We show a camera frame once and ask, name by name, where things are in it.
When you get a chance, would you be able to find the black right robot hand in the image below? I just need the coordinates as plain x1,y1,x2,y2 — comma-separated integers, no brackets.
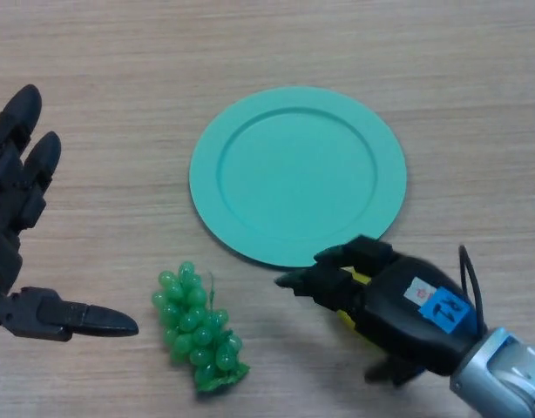
274,234,489,387

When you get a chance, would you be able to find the yellow starfruit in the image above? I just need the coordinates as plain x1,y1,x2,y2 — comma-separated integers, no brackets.
335,267,376,339

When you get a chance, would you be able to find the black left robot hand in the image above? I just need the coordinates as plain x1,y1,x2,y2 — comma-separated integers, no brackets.
0,84,140,342

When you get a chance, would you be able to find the green grape bunch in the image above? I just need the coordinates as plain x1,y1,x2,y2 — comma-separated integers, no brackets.
152,260,251,393

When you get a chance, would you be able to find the green round plate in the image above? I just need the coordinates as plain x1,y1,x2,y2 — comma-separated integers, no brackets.
188,85,408,268

